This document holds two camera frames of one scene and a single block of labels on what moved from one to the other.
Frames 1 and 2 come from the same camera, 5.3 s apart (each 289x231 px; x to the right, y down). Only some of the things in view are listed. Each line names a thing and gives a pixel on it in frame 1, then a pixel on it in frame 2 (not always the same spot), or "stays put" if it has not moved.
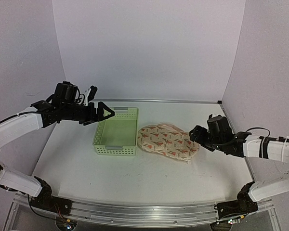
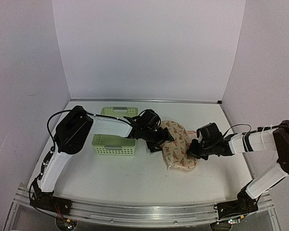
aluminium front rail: x=128 y=214 stays put
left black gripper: x=92 y=115 → x=164 y=137
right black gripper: x=198 y=131 → x=192 y=151
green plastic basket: x=118 y=135 stays put
